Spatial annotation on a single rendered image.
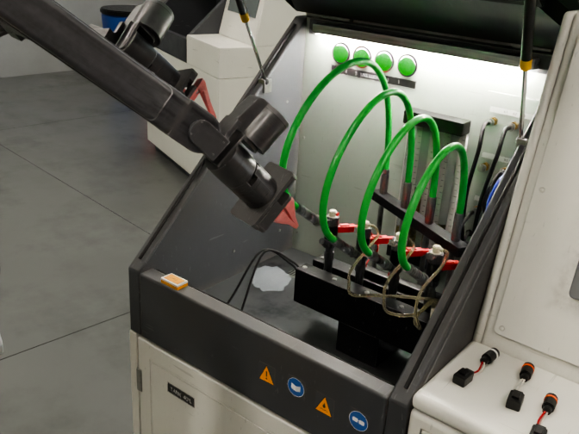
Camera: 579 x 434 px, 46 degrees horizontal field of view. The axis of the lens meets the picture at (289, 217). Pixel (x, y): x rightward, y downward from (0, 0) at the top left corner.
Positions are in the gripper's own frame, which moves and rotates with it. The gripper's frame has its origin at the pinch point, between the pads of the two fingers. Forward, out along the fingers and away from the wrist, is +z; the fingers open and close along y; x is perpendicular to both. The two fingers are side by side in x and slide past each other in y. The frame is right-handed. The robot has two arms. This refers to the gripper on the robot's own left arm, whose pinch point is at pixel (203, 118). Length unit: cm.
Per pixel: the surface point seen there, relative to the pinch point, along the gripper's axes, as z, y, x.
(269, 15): 109, 215, -174
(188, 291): 24.9, 13.5, 24.7
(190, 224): 24.9, 26.5, 9.4
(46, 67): 135, 650, -207
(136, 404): 44, 37, 49
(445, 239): 47, -24, -6
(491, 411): 44, -48, 24
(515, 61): 35, -30, -42
